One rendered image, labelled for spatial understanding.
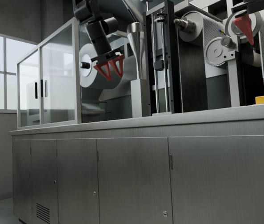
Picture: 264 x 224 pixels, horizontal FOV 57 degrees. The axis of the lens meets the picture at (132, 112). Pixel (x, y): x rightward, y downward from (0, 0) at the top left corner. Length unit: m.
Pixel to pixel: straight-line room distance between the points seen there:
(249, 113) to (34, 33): 3.91
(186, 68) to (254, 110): 0.63
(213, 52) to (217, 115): 0.44
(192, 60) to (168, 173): 0.66
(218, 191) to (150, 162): 0.30
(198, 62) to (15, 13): 3.38
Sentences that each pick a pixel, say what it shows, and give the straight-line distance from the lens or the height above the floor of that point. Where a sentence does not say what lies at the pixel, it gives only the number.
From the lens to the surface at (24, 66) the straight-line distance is 2.55.
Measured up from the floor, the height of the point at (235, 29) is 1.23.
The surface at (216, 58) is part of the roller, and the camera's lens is 1.17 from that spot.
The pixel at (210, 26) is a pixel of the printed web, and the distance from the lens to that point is 1.29.
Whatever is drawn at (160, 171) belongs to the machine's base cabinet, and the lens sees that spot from 0.99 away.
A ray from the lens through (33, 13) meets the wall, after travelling 4.49.
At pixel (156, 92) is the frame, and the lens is 1.18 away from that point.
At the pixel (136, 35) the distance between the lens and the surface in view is 1.62.
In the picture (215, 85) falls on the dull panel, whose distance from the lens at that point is 1.52.
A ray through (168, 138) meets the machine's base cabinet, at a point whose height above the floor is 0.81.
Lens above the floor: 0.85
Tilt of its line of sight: 4 degrees up
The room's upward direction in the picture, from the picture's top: 3 degrees counter-clockwise
